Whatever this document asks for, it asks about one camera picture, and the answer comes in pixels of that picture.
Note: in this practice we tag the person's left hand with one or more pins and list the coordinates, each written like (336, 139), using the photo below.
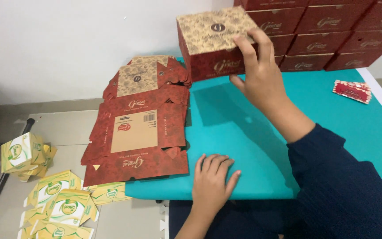
(209, 186)

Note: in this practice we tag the person's right hand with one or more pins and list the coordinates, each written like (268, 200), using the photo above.
(264, 81)

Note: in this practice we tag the assembled red box tan lid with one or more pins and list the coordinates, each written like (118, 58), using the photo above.
(211, 36)

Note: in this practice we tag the person's navy trousers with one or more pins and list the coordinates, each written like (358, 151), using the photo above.
(244, 219)

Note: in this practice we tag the teal table mat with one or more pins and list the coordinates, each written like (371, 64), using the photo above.
(310, 109)

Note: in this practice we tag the white foam puzzle mat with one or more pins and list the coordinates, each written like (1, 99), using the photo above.
(163, 219)

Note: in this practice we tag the small red patterned card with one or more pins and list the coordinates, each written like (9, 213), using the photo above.
(352, 91)

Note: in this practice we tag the pile of flat red cartons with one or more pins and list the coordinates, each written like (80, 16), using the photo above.
(138, 132)

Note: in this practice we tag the heap of flat yellow cartons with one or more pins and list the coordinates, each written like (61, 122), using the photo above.
(65, 205)

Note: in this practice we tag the assembled yellow white box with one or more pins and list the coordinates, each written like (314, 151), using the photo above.
(20, 152)

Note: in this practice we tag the black metal stand leg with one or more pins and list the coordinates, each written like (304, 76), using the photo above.
(2, 179)

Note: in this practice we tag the wall of stacked red boxes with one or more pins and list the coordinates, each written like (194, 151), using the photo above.
(327, 33)

